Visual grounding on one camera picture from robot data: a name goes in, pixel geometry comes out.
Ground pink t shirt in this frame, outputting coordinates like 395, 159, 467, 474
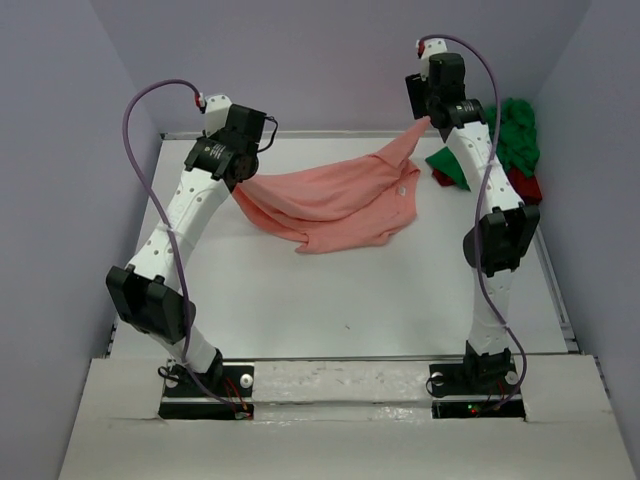
232, 118, 429, 255

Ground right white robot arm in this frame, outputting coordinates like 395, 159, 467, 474
405, 39, 540, 398

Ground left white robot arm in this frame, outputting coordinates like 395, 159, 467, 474
106, 96, 268, 395

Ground green t shirt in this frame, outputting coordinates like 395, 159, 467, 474
425, 98, 540, 185

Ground red t shirt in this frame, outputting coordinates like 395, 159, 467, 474
431, 168, 543, 205

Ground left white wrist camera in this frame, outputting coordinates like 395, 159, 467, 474
201, 94, 232, 137

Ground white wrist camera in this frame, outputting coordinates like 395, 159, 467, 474
201, 94, 232, 137
416, 38, 448, 82

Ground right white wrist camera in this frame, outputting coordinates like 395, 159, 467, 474
416, 38, 448, 82

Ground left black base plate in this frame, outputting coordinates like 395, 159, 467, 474
157, 361, 255, 421

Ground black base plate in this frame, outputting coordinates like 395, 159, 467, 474
425, 362, 526, 420
157, 361, 255, 421

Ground aluminium rail at right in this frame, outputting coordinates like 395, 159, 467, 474
535, 227, 583, 354

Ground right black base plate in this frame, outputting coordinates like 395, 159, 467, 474
425, 362, 526, 420

